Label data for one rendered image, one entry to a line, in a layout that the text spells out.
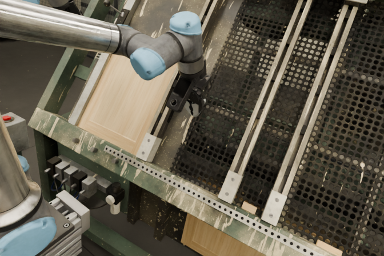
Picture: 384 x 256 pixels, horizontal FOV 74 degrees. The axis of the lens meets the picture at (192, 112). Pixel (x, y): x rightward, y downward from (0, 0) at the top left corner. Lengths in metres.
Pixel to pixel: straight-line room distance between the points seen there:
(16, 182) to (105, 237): 1.37
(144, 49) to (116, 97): 0.89
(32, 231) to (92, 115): 0.98
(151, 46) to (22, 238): 0.46
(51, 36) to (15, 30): 0.06
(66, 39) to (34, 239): 0.41
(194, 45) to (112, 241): 1.49
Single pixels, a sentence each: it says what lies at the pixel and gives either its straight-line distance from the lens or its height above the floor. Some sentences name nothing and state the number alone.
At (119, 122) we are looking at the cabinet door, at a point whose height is 0.99.
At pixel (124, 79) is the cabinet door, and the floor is 1.17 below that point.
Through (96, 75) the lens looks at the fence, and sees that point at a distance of 1.55.
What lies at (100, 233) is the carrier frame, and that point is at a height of 0.18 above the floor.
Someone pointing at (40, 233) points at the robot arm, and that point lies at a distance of 0.64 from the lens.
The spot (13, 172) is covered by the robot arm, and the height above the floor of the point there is 1.37.
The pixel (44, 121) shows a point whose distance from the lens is 1.69.
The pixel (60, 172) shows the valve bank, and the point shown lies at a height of 0.74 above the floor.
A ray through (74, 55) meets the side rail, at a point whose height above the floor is 1.20.
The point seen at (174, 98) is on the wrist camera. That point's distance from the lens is 0.73.
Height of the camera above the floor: 1.72
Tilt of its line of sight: 27 degrees down
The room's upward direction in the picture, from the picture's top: 11 degrees clockwise
